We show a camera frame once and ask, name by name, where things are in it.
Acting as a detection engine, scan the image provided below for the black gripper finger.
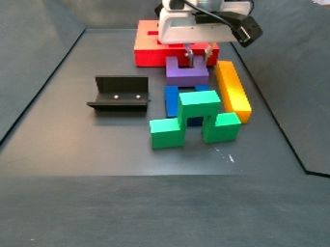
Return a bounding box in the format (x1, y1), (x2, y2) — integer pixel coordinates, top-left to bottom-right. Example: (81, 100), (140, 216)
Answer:
(184, 43), (193, 68)

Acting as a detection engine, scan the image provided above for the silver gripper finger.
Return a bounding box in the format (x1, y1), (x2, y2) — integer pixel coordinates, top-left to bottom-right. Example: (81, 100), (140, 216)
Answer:
(203, 42), (216, 63)

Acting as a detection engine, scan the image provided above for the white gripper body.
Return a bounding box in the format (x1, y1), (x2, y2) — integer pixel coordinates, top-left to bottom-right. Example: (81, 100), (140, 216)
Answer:
(159, 0), (252, 44)

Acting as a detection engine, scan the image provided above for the purple U-shaped block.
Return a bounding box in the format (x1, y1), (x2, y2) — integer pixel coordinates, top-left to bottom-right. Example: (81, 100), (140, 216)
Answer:
(165, 56), (208, 87)

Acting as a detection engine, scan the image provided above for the red slotted board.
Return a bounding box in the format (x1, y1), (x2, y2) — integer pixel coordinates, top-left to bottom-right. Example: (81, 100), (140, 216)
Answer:
(132, 19), (220, 69)

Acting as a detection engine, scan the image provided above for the black angle fixture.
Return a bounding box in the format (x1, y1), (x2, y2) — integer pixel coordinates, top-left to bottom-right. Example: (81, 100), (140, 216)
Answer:
(87, 75), (149, 111)

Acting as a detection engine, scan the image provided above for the blue U-shaped block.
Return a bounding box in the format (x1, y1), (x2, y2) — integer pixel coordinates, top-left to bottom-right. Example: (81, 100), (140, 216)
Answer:
(164, 86), (218, 128)

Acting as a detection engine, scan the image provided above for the yellow long block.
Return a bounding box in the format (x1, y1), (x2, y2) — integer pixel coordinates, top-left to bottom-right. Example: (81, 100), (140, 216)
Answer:
(215, 61), (252, 124)

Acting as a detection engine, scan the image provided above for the green stepped block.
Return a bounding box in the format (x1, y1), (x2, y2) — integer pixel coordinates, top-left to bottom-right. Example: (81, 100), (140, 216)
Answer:
(149, 91), (240, 150)

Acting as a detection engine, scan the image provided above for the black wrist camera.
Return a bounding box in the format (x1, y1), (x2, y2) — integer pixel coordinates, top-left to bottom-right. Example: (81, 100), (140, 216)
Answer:
(195, 12), (263, 47)

